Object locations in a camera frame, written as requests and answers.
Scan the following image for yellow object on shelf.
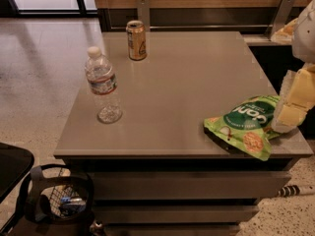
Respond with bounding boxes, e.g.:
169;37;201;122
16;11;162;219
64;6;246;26
271;19;297;44

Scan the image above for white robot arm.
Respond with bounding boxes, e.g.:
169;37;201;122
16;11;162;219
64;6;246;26
271;0;315;133

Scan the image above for orange soda can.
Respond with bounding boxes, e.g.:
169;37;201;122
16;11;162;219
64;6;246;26
126;20;147;61

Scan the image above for striped pole on floor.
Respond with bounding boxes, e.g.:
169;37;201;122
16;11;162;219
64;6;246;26
278;185;315;197

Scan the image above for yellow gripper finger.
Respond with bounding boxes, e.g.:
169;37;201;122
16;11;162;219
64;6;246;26
272;63;315;133

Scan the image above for clear plastic water bottle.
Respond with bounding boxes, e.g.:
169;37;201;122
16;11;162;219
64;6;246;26
85;46;122;124

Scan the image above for grey drawer cabinet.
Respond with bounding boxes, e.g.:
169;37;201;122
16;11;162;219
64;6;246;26
54;31;312;236

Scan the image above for right metal wall bracket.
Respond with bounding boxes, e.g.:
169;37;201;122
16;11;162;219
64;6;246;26
265;0;295;39

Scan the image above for black wire mesh basket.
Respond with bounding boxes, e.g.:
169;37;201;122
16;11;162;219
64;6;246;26
12;164;94;236

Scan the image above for left metal wall bracket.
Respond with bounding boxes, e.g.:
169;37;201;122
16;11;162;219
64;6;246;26
136;0;151;31

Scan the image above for green rice chip bag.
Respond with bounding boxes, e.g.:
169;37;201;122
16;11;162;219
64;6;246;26
203;95;280;161

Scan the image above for black chair seat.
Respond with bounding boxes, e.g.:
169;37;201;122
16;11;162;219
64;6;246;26
0;143;34;204

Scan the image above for metal wall bracket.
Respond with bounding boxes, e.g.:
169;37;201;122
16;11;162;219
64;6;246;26
136;0;151;31
265;0;295;39

